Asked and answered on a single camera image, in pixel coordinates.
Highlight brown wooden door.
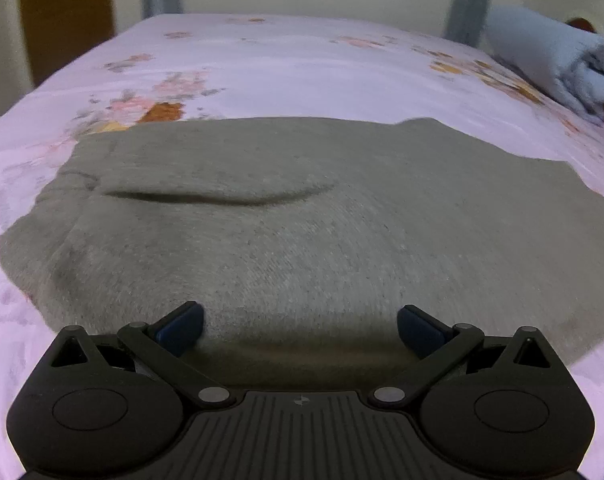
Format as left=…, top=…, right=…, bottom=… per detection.
left=19, top=0, right=117, bottom=88

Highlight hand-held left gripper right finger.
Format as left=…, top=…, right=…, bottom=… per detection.
left=368, top=304, right=559, bottom=408

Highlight grey pants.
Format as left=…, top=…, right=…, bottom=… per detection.
left=0, top=116, right=604, bottom=391

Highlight red-brown wooden headboard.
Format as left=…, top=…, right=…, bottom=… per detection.
left=564, top=16, right=604, bottom=61

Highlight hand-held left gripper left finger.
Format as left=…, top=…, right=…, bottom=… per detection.
left=46, top=301, right=233, bottom=408

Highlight bed with pink floral sheet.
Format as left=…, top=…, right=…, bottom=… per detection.
left=0, top=12, right=604, bottom=480

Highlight rolled light blue quilt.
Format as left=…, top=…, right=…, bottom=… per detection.
left=484, top=4, right=604, bottom=123

